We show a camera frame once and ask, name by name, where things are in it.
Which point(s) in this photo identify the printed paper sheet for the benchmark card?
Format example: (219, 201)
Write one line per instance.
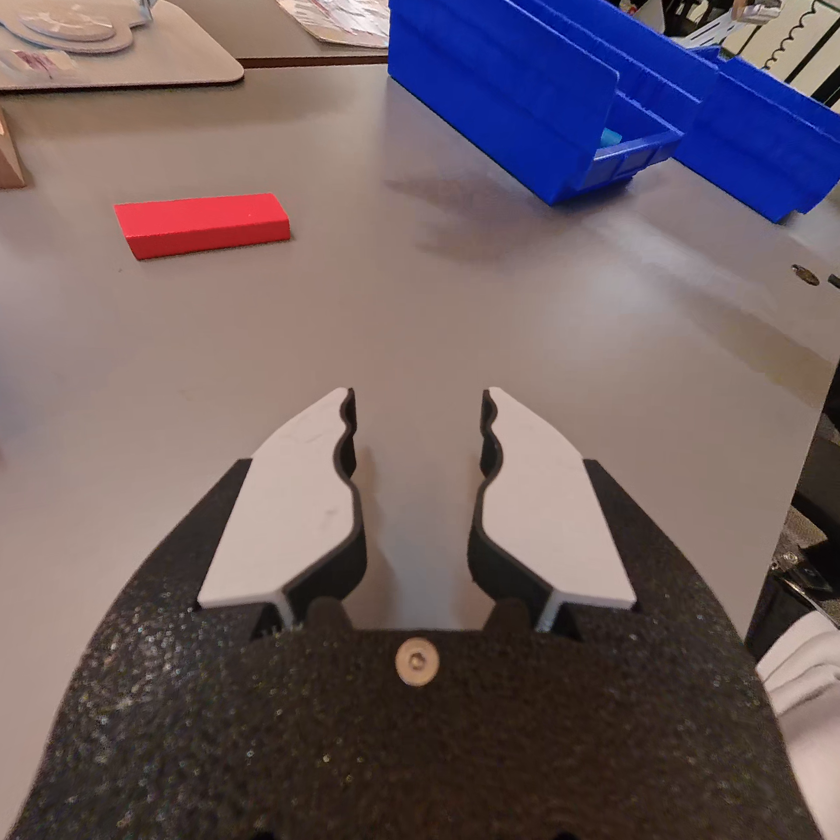
(334, 19)

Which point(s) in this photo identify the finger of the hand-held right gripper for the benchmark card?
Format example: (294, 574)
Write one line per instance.
(712, 29)
(817, 65)

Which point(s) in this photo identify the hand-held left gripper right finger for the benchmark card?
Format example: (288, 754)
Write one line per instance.
(551, 518)

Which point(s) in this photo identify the black bag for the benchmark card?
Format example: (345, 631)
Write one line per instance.
(814, 544)

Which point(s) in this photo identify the plain wooden block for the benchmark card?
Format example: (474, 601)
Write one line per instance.
(10, 157)

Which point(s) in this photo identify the blue wooden cylinder block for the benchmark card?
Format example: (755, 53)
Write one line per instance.
(610, 138)

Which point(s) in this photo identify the grey desk mat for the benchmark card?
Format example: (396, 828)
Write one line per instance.
(177, 59)

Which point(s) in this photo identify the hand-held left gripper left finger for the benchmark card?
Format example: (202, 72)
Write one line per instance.
(282, 518)

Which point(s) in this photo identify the red wooden plank block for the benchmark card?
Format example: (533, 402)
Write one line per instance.
(197, 220)

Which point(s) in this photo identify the person's white clothing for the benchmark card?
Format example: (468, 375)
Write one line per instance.
(807, 722)

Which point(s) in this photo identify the blue plastic storage bin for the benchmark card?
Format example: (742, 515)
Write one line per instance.
(754, 131)
(492, 85)

